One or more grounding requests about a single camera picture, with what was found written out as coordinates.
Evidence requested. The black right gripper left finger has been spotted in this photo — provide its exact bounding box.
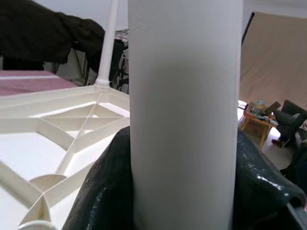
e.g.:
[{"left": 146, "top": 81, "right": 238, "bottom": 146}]
[{"left": 61, "top": 126, "right": 137, "bottom": 230}]

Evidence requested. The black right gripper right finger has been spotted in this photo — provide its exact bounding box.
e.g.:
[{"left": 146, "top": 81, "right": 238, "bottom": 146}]
[{"left": 231, "top": 130, "right": 307, "bottom": 230}]

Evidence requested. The white plastic table top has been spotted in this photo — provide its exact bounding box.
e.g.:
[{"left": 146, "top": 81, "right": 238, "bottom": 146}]
[{"left": 0, "top": 85, "right": 135, "bottom": 230}]

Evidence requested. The white plastic table leg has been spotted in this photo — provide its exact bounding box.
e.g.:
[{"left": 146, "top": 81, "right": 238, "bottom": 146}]
[
  {"left": 127, "top": 0, "right": 244, "bottom": 230},
  {"left": 94, "top": 0, "right": 120, "bottom": 88}
]

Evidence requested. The black backpack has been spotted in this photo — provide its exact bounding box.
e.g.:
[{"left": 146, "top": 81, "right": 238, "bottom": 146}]
[{"left": 279, "top": 141, "right": 307, "bottom": 190}]

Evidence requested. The wooden stool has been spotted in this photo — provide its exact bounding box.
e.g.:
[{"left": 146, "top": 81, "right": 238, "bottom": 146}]
[{"left": 239, "top": 112, "right": 280, "bottom": 147}]

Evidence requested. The dark grey sofa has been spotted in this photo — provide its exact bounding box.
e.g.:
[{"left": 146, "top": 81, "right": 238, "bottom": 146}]
[{"left": 273, "top": 100, "right": 307, "bottom": 149}]

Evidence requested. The brown curtain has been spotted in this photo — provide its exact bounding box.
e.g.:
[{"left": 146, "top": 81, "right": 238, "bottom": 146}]
[{"left": 239, "top": 11, "right": 307, "bottom": 106}]

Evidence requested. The long white tape strip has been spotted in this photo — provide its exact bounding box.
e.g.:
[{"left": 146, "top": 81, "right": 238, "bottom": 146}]
[{"left": 0, "top": 76, "right": 57, "bottom": 81}]

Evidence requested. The black patterned hanging cloth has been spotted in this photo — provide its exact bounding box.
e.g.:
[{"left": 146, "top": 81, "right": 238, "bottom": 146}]
[{"left": 0, "top": 0, "right": 131, "bottom": 94}]

